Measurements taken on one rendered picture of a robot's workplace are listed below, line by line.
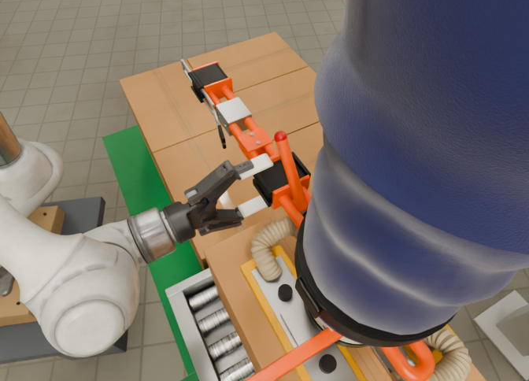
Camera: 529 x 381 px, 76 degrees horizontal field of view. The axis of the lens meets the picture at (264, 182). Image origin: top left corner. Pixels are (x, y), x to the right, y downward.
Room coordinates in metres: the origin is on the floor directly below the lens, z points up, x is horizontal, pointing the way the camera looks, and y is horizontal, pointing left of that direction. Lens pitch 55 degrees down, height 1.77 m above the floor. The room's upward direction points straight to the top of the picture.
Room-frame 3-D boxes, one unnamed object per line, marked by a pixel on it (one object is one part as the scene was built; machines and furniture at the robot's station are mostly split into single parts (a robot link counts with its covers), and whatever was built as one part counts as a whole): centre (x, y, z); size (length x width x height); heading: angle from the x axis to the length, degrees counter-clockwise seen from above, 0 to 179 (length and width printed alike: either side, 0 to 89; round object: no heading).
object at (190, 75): (0.64, 0.15, 1.20); 0.31 x 0.03 x 0.05; 29
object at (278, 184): (0.41, -0.03, 1.20); 0.10 x 0.08 x 0.06; 119
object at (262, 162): (0.38, 0.02, 1.27); 0.07 x 0.03 x 0.01; 119
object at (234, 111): (0.59, 0.07, 1.19); 0.07 x 0.07 x 0.04; 29
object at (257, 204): (0.38, 0.02, 1.14); 0.07 x 0.03 x 0.01; 119
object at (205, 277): (0.52, 0.02, 0.58); 0.70 x 0.03 x 0.06; 118
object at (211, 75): (0.71, 0.13, 1.20); 0.08 x 0.07 x 0.05; 29
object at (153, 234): (0.28, 0.20, 1.20); 0.09 x 0.06 x 0.09; 29
